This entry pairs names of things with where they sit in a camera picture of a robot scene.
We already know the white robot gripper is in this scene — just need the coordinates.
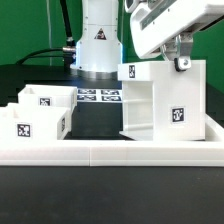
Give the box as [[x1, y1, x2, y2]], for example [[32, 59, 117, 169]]
[[129, 0, 224, 72]]

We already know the white drawer cabinet housing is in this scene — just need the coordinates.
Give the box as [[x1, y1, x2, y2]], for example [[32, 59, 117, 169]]
[[118, 60, 206, 141]]

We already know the white front drawer box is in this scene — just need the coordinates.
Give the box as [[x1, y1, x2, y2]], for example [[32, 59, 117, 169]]
[[0, 103, 70, 141]]

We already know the white drawer box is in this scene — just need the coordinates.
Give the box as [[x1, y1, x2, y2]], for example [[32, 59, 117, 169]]
[[0, 103, 70, 141], [18, 84, 77, 111]]

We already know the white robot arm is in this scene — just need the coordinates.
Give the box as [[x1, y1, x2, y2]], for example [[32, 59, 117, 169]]
[[71, 0, 224, 75]]

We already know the white rear drawer box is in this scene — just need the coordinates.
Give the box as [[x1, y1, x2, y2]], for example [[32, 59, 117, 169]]
[[18, 84, 77, 111]]

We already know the white right fence bar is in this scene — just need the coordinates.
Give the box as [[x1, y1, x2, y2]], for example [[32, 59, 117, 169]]
[[205, 115, 224, 142]]

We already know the white fence bar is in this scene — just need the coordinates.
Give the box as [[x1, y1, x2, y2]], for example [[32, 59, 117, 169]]
[[205, 115, 224, 142], [0, 140, 224, 167]]

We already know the fiducial marker sheet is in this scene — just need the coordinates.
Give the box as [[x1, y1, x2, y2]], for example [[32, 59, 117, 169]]
[[77, 88, 122, 103]]

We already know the white front fence bar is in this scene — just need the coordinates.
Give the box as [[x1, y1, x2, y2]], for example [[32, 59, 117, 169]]
[[0, 140, 224, 167]]

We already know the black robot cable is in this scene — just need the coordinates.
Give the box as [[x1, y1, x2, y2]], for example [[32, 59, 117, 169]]
[[14, 0, 77, 66]]

